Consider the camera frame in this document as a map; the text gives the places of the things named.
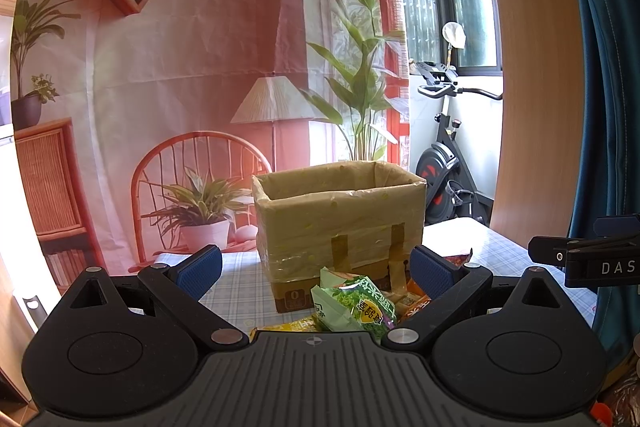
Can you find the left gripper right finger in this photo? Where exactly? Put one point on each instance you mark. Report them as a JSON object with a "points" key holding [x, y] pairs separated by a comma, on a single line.
{"points": [[457, 294]]}

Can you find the green vegetable snack bag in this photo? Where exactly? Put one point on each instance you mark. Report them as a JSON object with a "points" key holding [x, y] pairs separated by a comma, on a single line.
{"points": [[346, 302]]}

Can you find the round mirror on stand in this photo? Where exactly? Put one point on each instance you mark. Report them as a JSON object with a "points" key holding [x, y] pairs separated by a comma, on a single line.
{"points": [[455, 37]]}

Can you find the orange biscuit packet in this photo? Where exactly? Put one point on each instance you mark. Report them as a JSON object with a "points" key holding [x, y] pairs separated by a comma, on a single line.
{"points": [[410, 301]]}

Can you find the orange corn snack bag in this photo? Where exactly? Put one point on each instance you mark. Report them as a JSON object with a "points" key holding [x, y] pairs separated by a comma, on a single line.
{"points": [[460, 259]]}

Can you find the teal curtain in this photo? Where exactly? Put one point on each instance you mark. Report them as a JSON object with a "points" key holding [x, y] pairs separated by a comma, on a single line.
{"points": [[608, 174]]}

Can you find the black exercise bike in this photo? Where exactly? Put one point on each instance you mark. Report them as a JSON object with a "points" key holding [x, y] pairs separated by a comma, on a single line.
{"points": [[451, 191]]}

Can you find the yellow snack bag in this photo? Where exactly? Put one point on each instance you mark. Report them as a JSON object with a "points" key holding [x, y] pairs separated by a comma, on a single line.
{"points": [[304, 325]]}

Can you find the wooden door panel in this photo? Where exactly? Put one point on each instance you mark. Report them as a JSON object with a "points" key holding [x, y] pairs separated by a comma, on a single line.
{"points": [[543, 106]]}

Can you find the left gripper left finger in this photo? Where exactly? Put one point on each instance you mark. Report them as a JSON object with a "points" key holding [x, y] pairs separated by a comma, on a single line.
{"points": [[178, 291]]}

